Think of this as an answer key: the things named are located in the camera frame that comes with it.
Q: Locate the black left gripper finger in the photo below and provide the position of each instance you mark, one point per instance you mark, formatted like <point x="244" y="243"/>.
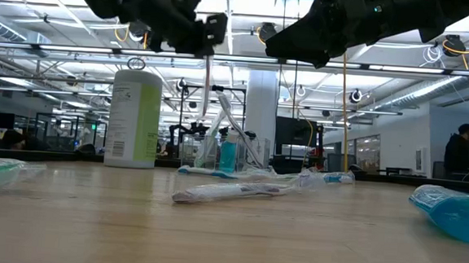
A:
<point x="191" y="39"/>
<point x="217" y="32"/>

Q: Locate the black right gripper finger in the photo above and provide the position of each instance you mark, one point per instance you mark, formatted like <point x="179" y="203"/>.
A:
<point x="305" y="42"/>

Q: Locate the person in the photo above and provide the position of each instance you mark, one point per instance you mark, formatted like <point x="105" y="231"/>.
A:
<point x="13" y="140"/>
<point x="459" y="153"/>

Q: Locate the white green wipes canister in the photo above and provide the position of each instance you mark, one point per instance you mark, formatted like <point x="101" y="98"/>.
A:
<point x="133" y="121"/>

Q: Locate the clear plastic organizer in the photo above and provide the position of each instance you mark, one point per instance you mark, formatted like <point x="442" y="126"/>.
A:
<point x="262" y="149"/>

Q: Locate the white toothbrush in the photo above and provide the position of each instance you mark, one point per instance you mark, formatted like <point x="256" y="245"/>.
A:
<point x="235" y="119"/>

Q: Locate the black background robot arm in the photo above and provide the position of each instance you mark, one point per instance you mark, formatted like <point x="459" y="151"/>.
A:
<point x="196" y="128"/>

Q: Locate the blue toothbrush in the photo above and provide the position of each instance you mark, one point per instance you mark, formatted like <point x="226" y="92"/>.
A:
<point x="215" y="173"/>

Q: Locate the small blue mouthwash bottle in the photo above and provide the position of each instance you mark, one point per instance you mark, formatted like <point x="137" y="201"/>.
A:
<point x="335" y="177"/>
<point x="457" y="218"/>
<point x="228" y="157"/>

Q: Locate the grey toothbrush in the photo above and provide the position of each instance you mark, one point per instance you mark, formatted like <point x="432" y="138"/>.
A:
<point x="222" y="192"/>

